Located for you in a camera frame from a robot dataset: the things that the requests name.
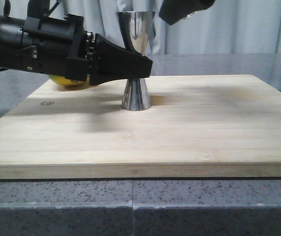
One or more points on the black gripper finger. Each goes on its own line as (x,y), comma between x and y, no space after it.
(172,11)

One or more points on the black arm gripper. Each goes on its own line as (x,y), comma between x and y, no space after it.
(59,47)

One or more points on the silver metal jigger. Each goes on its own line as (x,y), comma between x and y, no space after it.
(136,28)

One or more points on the clear glass beaker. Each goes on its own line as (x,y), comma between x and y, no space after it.
(189,15)

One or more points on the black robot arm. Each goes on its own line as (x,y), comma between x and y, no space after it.
(45,45)

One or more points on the yellow lemon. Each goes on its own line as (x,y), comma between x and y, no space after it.
(62,81)

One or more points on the grey curtain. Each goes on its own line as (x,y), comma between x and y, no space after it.
(227,27)

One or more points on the wooden cutting board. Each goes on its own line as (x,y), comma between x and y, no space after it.
(198,126)

